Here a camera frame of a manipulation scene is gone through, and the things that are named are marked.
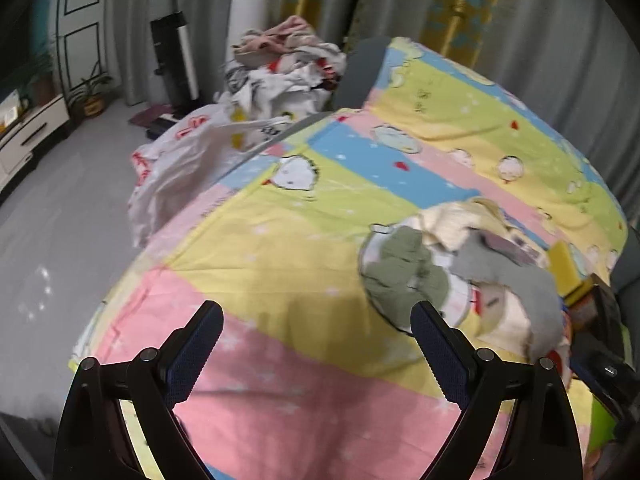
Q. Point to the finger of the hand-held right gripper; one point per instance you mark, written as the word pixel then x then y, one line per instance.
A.
pixel 602 375

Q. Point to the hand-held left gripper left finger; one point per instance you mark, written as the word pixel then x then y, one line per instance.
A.
pixel 197 350

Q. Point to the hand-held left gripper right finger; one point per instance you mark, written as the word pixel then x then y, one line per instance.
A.
pixel 440 355

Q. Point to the white red-printed cloth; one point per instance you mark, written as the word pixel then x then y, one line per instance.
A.
pixel 500 310

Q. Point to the green cloth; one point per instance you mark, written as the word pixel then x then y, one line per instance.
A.
pixel 400 270

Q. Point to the grey cloth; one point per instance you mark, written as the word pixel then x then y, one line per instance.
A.
pixel 530 290

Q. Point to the cream knitted cloth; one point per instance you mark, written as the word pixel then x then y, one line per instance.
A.
pixel 445 225

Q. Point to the black and gold box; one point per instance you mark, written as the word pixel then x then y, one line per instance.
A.
pixel 590 305

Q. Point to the cartoon printed blanket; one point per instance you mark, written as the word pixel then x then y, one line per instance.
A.
pixel 300 240

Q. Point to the white plastic bag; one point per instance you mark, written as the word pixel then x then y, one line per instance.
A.
pixel 175 160

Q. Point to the dark floor mat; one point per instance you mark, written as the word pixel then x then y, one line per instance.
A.
pixel 150 117

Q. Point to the potted plant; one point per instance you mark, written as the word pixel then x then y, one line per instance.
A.
pixel 92 105
pixel 40 75

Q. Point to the white tv cabinet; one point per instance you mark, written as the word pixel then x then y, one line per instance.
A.
pixel 30 135

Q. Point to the pile of clothes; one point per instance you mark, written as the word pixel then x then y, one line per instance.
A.
pixel 280 75

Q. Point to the black upright vacuum cleaner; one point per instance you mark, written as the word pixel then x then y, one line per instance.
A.
pixel 172 60

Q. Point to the grey yellow-patterned curtain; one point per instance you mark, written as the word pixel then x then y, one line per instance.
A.
pixel 550 60

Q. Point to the white cylinder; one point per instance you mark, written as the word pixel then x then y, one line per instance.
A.
pixel 247 15

